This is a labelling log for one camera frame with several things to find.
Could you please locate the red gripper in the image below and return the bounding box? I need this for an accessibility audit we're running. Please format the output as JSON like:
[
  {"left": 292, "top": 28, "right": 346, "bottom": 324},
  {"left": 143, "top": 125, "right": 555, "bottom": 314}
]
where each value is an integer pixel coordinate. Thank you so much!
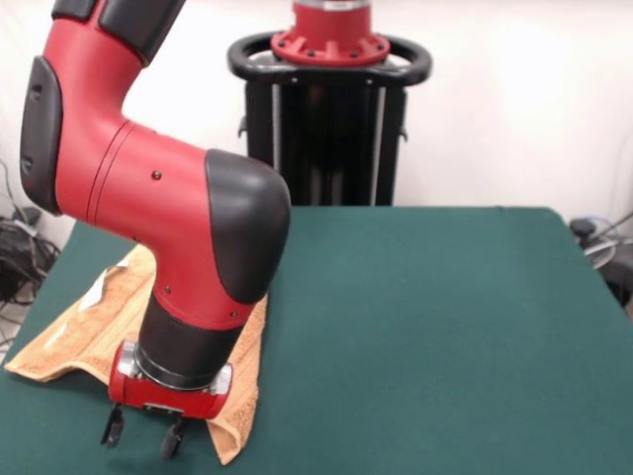
[{"left": 100, "top": 339, "right": 233, "bottom": 461}]

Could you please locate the tan terry towel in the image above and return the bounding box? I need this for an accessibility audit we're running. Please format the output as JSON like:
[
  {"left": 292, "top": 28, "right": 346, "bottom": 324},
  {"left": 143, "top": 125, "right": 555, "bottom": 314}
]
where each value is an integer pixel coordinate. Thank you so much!
[{"left": 3, "top": 244, "right": 271, "bottom": 466}]

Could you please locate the dark green table cloth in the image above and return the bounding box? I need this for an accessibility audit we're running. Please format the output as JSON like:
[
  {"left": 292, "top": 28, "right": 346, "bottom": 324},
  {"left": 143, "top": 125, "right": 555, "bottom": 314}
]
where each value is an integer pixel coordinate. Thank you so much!
[{"left": 0, "top": 205, "right": 633, "bottom": 475}]

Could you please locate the black cable bundle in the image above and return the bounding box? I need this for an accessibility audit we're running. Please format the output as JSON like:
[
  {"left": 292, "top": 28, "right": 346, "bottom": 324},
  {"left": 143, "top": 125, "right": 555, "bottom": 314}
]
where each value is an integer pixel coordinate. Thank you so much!
[{"left": 0, "top": 157, "right": 61, "bottom": 347}]

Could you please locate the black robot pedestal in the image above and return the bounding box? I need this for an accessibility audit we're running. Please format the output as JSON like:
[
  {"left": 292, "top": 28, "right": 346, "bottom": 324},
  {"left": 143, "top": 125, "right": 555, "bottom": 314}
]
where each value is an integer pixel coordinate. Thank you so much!
[{"left": 226, "top": 32, "right": 434, "bottom": 207}]

